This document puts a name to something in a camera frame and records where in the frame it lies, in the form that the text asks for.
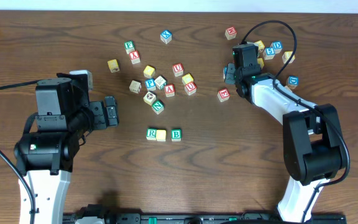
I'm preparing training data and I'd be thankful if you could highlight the plain white green-edged block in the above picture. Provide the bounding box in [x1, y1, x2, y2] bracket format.
[154, 76, 167, 90]

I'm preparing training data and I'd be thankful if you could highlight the blue D block upper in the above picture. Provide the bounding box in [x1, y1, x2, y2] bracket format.
[270, 41, 283, 54]

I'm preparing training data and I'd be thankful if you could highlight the green R block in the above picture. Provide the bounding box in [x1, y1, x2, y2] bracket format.
[146, 128, 157, 141]

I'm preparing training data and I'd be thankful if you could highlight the red Q block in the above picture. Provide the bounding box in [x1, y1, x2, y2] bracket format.
[217, 88, 230, 102]

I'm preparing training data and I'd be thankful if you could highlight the green B block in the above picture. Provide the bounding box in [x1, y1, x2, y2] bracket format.
[171, 129, 182, 141]

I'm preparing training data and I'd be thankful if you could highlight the plain number 6 block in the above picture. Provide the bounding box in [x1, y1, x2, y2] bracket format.
[129, 80, 142, 94]

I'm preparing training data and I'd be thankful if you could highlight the blue X block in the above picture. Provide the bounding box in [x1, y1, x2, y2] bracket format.
[160, 30, 172, 44]

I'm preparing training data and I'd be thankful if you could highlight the blue D block lower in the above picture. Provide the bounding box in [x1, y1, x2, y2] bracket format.
[286, 76, 299, 90]

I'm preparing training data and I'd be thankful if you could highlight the yellow O block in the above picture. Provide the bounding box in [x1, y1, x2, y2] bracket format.
[156, 129, 167, 142]

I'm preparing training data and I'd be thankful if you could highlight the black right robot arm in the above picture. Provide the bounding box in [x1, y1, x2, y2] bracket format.
[223, 63, 350, 223]

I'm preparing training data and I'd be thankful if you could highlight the blue P block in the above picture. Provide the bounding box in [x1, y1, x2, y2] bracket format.
[145, 78, 157, 91]

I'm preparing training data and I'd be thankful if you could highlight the yellow block below Z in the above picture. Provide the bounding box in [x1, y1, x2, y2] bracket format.
[257, 58, 264, 69]

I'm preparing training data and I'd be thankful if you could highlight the blue d block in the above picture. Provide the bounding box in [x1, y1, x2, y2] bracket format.
[270, 41, 283, 54]
[286, 76, 299, 90]

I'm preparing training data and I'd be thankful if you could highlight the red U block upper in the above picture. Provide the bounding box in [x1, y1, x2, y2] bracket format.
[172, 63, 184, 77]

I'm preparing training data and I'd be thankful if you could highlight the red U block lower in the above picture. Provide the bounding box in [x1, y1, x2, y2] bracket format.
[185, 82, 197, 95]

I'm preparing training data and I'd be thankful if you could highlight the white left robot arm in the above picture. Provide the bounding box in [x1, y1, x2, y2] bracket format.
[14, 70, 119, 223]

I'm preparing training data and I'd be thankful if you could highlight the blue 5 block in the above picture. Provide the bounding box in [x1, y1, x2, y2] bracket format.
[263, 47, 275, 60]

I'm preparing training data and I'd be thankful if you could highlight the green N block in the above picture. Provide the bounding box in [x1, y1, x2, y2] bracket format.
[152, 100, 165, 114]

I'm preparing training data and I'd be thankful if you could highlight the red A block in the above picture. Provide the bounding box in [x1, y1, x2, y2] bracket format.
[164, 84, 175, 97]

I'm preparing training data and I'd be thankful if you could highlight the soccer ball block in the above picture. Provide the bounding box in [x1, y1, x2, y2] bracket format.
[143, 91, 157, 106]

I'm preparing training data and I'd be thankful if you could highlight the red X block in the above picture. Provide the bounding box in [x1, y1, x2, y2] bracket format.
[129, 50, 140, 64]

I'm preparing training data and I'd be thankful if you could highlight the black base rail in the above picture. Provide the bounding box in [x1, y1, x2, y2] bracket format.
[63, 204, 347, 224]

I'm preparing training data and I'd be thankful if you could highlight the blue T block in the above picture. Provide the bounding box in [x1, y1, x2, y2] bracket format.
[223, 67, 227, 79]

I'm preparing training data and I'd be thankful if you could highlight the red u block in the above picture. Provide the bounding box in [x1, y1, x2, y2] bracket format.
[185, 82, 197, 95]
[172, 63, 184, 77]

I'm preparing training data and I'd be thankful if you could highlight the red M block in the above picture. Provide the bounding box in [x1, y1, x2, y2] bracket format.
[225, 27, 237, 40]

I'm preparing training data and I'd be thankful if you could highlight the yellow 8 block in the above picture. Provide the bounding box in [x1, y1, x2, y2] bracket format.
[282, 51, 295, 64]

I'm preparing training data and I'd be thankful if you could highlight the green F block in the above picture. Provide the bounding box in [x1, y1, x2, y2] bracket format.
[124, 40, 135, 54]

